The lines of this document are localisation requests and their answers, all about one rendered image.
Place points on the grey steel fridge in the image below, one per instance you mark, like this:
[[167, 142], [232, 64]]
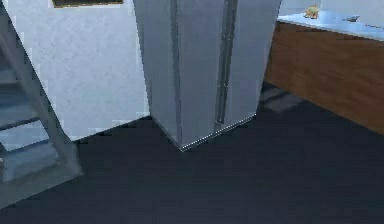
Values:
[[196, 66]]

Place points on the brown wooden kitchen counter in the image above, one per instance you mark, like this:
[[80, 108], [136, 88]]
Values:
[[330, 66]]

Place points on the yellow orange food item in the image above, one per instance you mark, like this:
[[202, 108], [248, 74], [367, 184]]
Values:
[[312, 12]]

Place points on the grey metal shelf unit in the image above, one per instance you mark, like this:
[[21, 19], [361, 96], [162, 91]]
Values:
[[30, 110]]

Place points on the dark framed wall picture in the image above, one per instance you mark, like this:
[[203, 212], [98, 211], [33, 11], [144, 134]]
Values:
[[87, 2]]

